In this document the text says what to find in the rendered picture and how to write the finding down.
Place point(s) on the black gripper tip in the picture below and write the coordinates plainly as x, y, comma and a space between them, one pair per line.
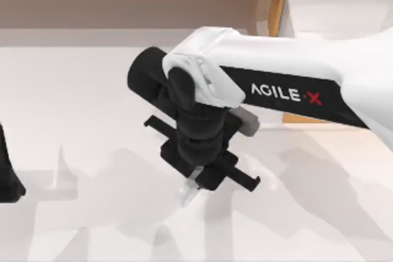
8, 176

